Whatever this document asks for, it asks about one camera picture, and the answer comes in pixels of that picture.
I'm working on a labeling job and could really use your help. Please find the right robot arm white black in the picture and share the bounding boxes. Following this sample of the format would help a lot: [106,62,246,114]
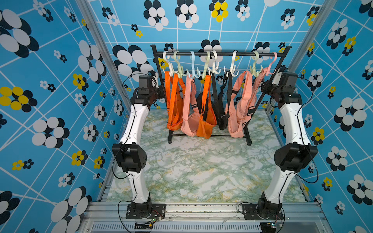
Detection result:
[257,72,318,218]

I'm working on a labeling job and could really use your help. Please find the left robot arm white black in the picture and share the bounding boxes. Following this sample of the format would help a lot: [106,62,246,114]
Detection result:
[112,75,161,219]

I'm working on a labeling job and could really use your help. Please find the pale green hook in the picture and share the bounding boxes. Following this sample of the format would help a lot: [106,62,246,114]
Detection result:
[201,51,211,80]
[173,51,186,79]
[249,50,263,77]

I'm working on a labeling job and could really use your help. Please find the white hook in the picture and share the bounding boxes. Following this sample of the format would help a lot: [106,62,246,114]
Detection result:
[208,50,221,74]
[162,51,175,77]
[223,50,239,77]

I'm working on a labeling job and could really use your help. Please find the black bag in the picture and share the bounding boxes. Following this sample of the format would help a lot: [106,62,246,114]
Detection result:
[210,74,232,130]

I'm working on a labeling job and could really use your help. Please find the black metal clothes rack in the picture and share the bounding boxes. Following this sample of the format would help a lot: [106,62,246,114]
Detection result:
[150,44,292,146]

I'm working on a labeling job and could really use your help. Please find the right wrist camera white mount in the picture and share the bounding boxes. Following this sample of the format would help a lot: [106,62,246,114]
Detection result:
[272,71,283,86]

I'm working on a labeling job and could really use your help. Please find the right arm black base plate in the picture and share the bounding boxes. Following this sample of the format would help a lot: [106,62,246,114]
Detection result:
[240,203,284,221]

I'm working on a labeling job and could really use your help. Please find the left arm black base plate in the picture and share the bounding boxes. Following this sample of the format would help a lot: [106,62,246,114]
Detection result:
[125,203,166,220]

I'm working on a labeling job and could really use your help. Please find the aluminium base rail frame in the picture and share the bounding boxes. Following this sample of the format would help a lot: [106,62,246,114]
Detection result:
[79,202,332,233]

